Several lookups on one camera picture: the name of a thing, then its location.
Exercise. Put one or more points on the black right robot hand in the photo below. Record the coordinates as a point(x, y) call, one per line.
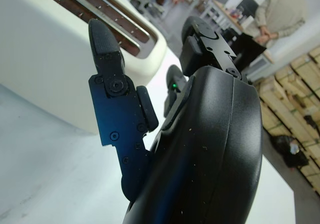
point(200, 146)

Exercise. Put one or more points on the person's left hand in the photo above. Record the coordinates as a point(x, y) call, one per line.
point(263, 37)

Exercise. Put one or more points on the person's right hand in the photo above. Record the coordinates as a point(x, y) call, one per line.
point(273, 36)

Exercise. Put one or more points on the person in cream sweater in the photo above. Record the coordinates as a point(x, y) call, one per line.
point(282, 11)

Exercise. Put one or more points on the white two-slot toaster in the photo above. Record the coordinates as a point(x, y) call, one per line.
point(50, 59)

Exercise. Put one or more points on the small white side table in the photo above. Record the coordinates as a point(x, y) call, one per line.
point(261, 66)

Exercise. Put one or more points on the stacked tan shipping crates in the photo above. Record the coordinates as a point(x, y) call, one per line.
point(295, 96)

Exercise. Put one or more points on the black rubbish bag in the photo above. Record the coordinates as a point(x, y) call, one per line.
point(287, 149)

